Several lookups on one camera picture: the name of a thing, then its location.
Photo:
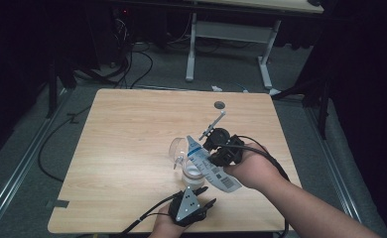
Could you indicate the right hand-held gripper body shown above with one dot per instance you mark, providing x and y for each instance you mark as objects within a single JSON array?
[{"x": 226, "y": 150}]

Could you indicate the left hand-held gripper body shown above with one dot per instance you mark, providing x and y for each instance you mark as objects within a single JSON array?
[{"x": 186, "y": 208}]

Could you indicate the white and blue bag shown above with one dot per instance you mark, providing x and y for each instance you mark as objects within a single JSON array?
[{"x": 211, "y": 172}]

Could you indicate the clear glass jar with lid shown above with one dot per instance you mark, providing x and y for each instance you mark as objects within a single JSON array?
[{"x": 190, "y": 177}]

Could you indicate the person's left hand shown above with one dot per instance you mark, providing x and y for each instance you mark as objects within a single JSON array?
[{"x": 165, "y": 226}]

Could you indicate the person's right hand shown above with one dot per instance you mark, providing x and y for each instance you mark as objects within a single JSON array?
[{"x": 256, "y": 170}]

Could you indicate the round grey table grommet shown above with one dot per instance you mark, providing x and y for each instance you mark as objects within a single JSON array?
[{"x": 218, "y": 105}]

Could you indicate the small white floor object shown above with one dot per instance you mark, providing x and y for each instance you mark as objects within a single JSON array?
[{"x": 216, "y": 88}]

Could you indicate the black metal stand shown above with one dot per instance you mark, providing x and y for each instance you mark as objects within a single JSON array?
[
  {"x": 52, "y": 89},
  {"x": 322, "y": 109}
]

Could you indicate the white-framed background desk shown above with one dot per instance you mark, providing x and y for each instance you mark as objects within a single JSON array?
[{"x": 229, "y": 32}]

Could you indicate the grey tape strip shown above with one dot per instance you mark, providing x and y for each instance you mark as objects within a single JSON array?
[{"x": 58, "y": 203}]

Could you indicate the black floor tape piece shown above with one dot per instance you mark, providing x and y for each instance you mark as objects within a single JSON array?
[{"x": 73, "y": 118}]

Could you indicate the dark computer tower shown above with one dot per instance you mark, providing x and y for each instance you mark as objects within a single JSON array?
[{"x": 105, "y": 33}]

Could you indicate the metal floor rail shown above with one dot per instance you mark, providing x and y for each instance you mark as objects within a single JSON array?
[
  {"x": 19, "y": 165},
  {"x": 333, "y": 165}
]

